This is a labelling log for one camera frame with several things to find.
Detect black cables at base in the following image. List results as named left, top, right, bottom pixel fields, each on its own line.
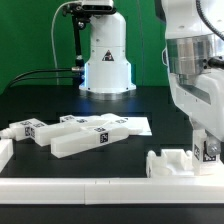
left=3, top=66, right=86, bottom=94

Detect white border fence frame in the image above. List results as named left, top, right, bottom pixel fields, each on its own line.
left=0, top=138, right=224, bottom=205

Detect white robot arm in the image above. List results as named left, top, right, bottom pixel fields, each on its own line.
left=80, top=0, right=224, bottom=156

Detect white chair side frame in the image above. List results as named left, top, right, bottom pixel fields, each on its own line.
left=35, top=113, right=130, bottom=158

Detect white flat chair panel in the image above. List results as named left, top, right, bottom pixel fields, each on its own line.
left=128, top=117, right=152, bottom=136

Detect white chair seat block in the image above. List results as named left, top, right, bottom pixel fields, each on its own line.
left=146, top=149, right=194, bottom=178

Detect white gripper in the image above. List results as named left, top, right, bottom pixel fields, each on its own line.
left=169, top=71, right=224, bottom=156

